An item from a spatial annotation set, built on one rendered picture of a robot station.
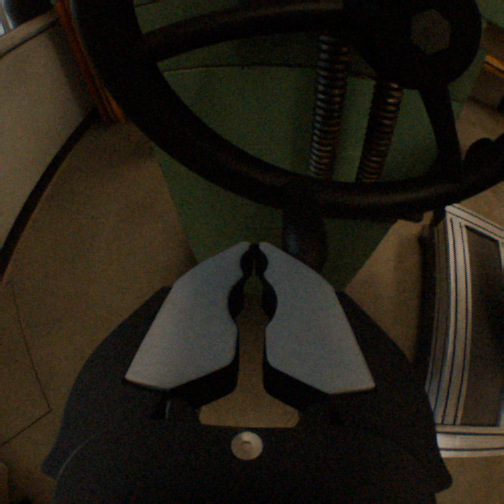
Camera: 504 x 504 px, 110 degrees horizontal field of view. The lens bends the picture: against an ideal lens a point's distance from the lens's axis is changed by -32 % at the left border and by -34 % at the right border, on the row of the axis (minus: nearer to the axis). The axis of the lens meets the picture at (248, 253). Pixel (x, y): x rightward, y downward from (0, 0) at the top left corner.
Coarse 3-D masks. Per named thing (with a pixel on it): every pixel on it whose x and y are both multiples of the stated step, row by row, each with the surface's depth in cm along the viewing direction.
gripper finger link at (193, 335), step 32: (224, 256) 11; (192, 288) 9; (224, 288) 9; (160, 320) 7; (192, 320) 7; (224, 320) 7; (160, 352) 6; (192, 352) 6; (224, 352) 6; (160, 384) 6; (192, 384) 6; (224, 384) 6
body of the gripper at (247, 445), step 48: (144, 432) 4; (192, 432) 4; (240, 432) 4; (288, 432) 4; (336, 432) 4; (96, 480) 3; (144, 480) 3; (192, 480) 3; (240, 480) 3; (288, 480) 3; (336, 480) 3; (384, 480) 3
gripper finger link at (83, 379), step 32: (160, 288) 9; (128, 320) 7; (96, 352) 6; (128, 352) 6; (96, 384) 5; (128, 384) 5; (64, 416) 4; (96, 416) 5; (128, 416) 5; (160, 416) 5; (64, 448) 4
